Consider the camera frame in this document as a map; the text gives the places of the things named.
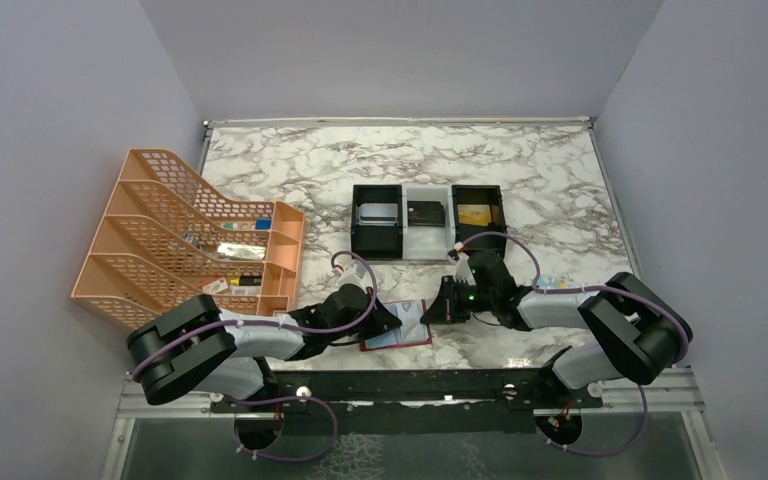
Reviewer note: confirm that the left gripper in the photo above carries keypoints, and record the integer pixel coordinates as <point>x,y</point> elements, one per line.
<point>376,316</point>

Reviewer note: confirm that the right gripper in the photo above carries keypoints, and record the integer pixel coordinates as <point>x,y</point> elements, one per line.
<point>449,301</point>

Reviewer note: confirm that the red card holder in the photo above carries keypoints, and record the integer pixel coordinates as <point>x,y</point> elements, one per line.
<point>412,331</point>

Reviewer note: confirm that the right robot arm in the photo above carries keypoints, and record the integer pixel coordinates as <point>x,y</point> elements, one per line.
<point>636,334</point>

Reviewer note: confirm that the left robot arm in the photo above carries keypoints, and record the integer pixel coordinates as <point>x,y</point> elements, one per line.
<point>198,346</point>

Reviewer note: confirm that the black card in bin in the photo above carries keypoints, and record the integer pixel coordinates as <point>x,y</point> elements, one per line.
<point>426,214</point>

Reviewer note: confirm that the gold card in bin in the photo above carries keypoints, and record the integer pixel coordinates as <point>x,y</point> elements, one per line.
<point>479,215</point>

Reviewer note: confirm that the silver card in bin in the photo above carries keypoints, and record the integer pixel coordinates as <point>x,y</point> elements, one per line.
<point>378,214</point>

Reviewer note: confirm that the white middle bin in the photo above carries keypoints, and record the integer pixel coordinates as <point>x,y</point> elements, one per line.
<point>428,231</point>

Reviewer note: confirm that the blue plastic packaged item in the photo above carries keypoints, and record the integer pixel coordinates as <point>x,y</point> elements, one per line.
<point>553,282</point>

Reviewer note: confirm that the left black bin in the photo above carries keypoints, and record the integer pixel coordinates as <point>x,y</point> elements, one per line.
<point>376,230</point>

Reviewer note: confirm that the black bin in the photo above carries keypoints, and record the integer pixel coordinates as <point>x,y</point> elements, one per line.
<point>376,230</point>
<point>476,194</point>

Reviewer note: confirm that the right black bin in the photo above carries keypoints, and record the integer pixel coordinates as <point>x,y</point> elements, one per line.
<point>476,194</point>

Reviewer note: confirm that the yellow black marker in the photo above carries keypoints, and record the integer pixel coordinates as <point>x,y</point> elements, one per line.
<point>246,281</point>

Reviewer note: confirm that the blue item in organizer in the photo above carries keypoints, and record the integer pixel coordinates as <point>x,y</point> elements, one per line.
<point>262,224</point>

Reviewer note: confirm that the silver foil packet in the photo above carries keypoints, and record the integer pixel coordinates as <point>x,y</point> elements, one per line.
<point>240,251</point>

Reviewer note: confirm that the orange plastic file organizer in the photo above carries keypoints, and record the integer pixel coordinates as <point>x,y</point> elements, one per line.
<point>155,245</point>

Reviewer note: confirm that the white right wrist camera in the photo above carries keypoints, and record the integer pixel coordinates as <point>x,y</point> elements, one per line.
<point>460,259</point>

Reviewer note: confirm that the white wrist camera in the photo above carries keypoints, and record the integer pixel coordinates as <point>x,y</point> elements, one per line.
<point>354,273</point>
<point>460,259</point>

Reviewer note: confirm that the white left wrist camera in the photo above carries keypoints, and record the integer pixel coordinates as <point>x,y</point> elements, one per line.
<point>354,273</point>

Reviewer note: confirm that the black mounting rail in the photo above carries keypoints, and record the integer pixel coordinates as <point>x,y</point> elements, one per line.
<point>404,402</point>

